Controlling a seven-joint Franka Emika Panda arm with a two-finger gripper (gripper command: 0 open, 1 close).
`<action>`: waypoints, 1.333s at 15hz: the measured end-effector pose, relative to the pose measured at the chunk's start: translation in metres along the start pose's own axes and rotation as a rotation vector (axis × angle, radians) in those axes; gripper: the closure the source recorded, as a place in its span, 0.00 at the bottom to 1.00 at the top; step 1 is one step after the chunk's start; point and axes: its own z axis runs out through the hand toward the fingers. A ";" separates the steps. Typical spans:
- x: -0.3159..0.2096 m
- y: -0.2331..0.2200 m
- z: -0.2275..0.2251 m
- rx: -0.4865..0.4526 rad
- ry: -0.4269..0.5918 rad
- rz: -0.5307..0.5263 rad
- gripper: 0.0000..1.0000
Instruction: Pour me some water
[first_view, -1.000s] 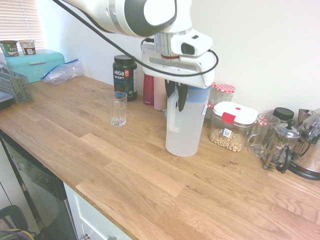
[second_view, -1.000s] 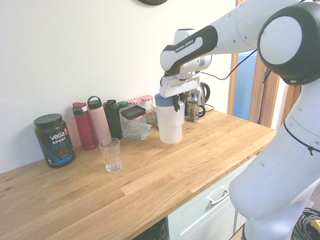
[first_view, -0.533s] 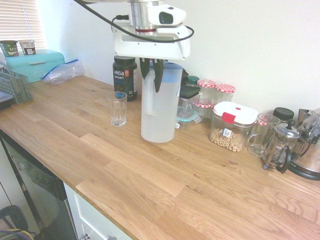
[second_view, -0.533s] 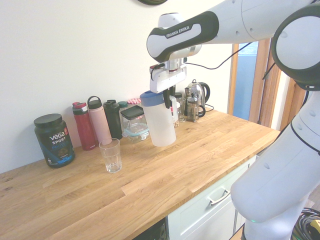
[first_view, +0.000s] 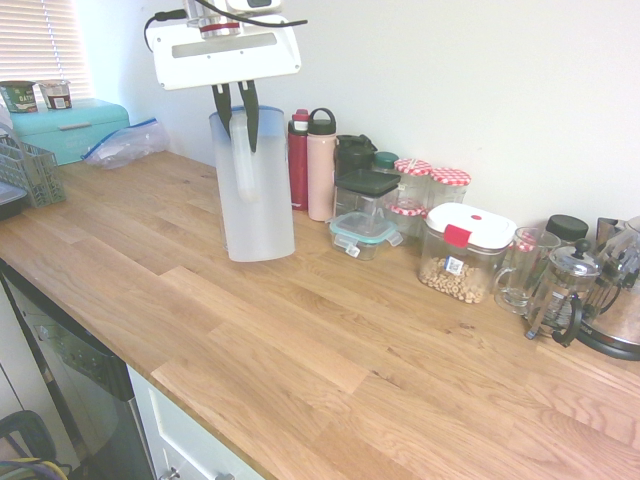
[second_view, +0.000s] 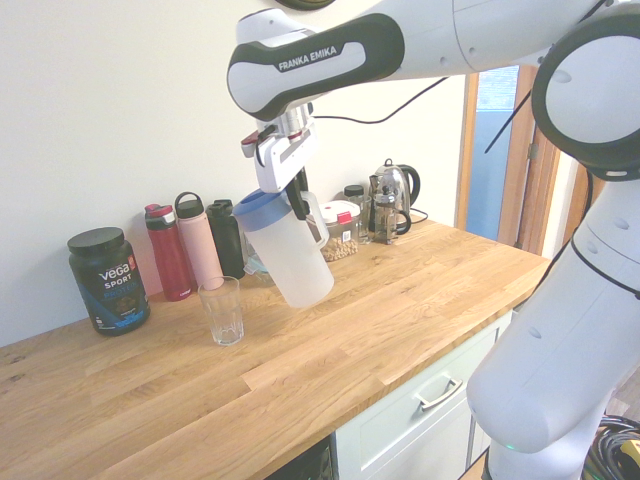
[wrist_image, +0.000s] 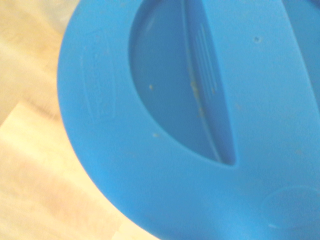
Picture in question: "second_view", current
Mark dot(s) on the glass jar black lid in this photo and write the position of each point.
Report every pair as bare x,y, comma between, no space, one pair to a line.
365,225

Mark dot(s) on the cereal container with white lid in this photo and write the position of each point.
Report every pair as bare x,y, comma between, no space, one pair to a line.
342,235

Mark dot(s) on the glass french press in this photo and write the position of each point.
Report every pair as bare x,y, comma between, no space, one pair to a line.
387,215

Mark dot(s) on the red water bottle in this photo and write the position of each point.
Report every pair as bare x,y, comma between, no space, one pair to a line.
170,260

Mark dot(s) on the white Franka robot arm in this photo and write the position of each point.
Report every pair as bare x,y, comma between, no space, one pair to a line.
525,35

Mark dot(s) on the clear pitcher with blue lid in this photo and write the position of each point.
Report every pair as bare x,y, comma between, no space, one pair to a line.
295,265

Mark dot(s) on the jar with black lid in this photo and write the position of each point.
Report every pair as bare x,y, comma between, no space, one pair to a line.
353,191

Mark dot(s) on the dark shaker bottle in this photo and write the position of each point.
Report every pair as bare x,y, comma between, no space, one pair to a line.
227,240

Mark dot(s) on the clear plastic storage container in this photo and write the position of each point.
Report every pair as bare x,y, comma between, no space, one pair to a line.
257,270

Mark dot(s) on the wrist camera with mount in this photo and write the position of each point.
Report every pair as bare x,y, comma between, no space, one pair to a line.
250,144

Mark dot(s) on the wooden door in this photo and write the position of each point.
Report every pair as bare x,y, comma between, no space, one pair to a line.
537,200

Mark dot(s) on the pink water bottle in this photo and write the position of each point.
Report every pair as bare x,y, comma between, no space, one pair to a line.
200,245

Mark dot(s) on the white cabinet drawer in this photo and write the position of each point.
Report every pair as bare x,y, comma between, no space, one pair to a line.
400,430

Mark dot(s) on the wooden door frame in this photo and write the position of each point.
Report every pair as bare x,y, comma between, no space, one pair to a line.
466,150

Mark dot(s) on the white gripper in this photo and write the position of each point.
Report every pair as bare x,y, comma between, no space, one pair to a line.
282,160

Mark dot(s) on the black protein powder tub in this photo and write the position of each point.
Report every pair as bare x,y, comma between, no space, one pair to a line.
112,290

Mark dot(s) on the clear glass tumbler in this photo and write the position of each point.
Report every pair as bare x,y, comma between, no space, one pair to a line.
222,315

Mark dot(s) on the stainless steel electric kettle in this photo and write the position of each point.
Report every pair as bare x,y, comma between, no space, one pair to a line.
400,182

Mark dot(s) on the stainless steel dishwasher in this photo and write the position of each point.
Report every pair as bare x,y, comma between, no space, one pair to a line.
315,462

